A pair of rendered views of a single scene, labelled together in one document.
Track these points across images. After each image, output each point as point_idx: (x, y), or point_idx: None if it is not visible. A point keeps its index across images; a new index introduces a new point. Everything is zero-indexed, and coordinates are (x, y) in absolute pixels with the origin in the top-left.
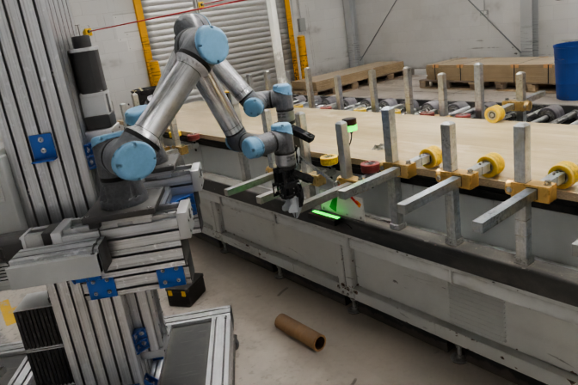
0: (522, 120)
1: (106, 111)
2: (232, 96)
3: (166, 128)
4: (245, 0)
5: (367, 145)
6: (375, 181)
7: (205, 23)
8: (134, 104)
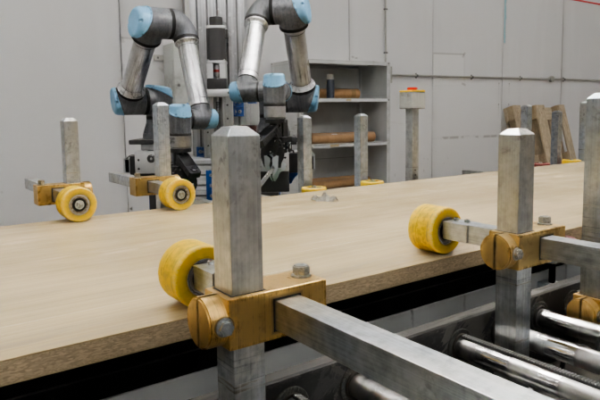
0: (495, 296)
1: (207, 76)
2: (401, 97)
3: (129, 84)
4: None
5: (353, 197)
6: (125, 180)
7: (278, 3)
8: (579, 115)
